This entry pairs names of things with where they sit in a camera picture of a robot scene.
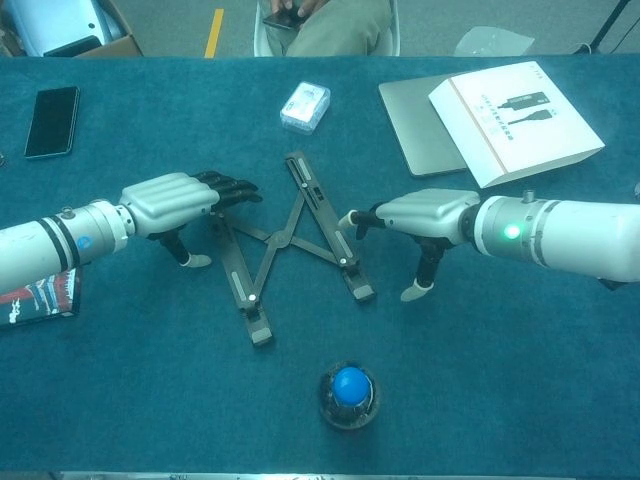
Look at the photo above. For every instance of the pale grey flat device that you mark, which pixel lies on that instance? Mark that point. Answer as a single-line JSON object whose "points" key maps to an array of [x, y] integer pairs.
{"points": [[55, 20]]}

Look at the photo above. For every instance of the dark bottle with blue cap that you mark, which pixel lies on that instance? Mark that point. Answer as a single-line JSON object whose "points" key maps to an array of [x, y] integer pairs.
{"points": [[352, 387]]}

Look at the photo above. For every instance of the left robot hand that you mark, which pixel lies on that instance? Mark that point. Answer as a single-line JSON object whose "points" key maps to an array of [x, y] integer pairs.
{"points": [[165, 200]]}

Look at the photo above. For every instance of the silver closed laptop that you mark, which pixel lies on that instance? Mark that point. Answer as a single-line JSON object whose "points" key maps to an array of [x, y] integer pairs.
{"points": [[415, 125]]}

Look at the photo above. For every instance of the small clear plastic case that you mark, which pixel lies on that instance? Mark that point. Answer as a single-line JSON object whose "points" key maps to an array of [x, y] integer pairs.
{"points": [[305, 107]]}

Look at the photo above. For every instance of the seated person in khaki trousers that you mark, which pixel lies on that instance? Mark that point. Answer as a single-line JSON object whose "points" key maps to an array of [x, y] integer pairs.
{"points": [[340, 30]]}

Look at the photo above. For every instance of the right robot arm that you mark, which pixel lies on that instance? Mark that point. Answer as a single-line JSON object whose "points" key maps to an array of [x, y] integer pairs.
{"points": [[575, 240]]}

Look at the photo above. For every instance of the black folding laptop stand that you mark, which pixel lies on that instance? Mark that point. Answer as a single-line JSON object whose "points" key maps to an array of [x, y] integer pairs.
{"points": [[278, 240]]}

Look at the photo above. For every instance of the black tripod leg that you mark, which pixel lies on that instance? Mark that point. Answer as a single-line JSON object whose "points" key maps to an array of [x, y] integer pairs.
{"points": [[611, 22]]}

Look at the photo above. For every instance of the teal table cloth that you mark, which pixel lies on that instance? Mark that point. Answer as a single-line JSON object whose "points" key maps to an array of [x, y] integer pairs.
{"points": [[450, 350]]}

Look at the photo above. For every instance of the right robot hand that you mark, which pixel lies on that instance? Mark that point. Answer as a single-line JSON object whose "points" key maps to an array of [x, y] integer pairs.
{"points": [[430, 212]]}

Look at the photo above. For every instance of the phone held by person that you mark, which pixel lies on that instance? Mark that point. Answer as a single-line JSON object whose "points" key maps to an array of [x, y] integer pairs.
{"points": [[282, 19]]}

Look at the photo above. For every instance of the red illustrated book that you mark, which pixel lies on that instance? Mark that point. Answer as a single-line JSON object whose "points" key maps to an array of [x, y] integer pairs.
{"points": [[50, 300]]}

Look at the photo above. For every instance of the black smartphone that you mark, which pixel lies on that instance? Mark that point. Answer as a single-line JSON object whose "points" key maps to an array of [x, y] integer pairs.
{"points": [[52, 122]]}

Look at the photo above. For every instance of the brown cardboard box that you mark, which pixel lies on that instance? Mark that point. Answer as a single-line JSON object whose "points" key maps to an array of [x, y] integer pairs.
{"points": [[120, 47]]}

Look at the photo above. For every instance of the flat black device in carton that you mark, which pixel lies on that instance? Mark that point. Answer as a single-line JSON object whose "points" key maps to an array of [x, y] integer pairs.
{"points": [[75, 46]]}

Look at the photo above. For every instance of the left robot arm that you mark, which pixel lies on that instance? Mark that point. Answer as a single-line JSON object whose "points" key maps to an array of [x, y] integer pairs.
{"points": [[50, 245]]}

